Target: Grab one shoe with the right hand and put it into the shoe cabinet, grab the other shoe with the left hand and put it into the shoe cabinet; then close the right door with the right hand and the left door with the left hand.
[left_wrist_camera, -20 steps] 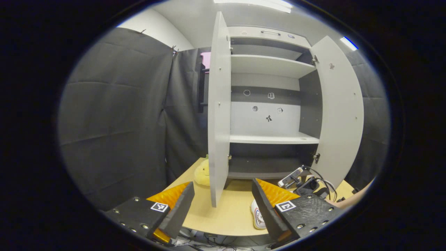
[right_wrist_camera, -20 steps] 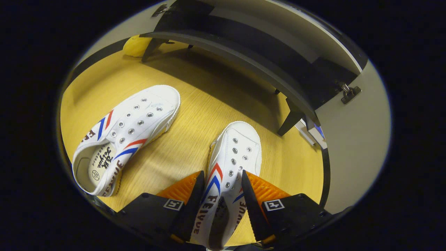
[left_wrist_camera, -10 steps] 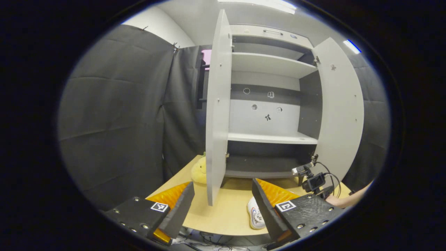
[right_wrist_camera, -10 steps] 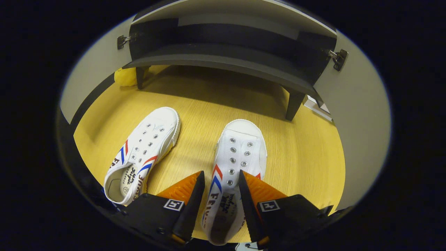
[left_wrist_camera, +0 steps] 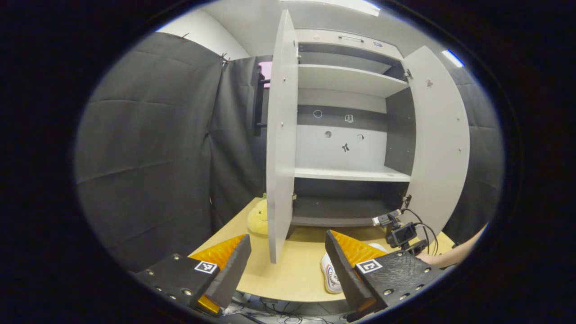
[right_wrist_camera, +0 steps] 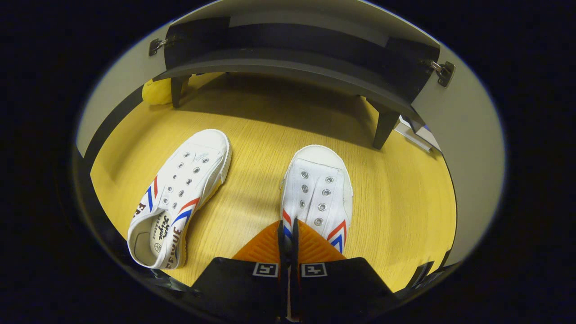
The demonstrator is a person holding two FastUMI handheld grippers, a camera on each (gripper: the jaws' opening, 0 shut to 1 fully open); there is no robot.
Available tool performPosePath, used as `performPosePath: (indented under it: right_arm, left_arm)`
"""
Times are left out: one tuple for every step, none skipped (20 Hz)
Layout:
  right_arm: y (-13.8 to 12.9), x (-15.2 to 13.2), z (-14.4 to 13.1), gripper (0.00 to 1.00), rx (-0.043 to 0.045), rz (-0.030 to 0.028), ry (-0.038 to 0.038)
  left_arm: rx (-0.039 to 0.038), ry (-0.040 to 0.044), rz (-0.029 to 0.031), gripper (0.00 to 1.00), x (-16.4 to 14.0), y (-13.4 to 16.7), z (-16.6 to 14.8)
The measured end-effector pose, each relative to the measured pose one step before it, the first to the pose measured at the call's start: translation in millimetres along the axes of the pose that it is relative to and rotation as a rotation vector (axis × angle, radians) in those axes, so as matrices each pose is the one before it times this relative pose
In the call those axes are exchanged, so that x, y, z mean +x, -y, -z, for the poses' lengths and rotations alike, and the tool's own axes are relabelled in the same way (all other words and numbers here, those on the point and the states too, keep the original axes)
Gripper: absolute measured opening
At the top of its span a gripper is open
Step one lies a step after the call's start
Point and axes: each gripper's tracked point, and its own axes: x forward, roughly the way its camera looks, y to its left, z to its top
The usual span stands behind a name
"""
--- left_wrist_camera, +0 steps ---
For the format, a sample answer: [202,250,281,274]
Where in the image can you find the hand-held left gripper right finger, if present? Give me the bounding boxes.
[325,230,447,316]

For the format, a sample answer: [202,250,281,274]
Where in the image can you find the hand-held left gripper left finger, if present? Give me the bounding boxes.
[134,234,252,316]

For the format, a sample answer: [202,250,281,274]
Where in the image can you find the white cabinet door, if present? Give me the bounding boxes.
[266,10,299,264]
[402,45,471,234]

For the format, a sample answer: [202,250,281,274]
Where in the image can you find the white shoe cabinet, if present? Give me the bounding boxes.
[292,28,417,228]

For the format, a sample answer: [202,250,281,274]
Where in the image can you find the yellow plush toy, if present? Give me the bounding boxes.
[247,193,270,236]

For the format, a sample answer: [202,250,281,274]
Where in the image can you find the small ceiling light panel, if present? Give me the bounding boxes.
[441,49,465,68]

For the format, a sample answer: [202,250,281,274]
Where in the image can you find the long ceiling light panel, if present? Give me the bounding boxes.
[279,0,381,17]

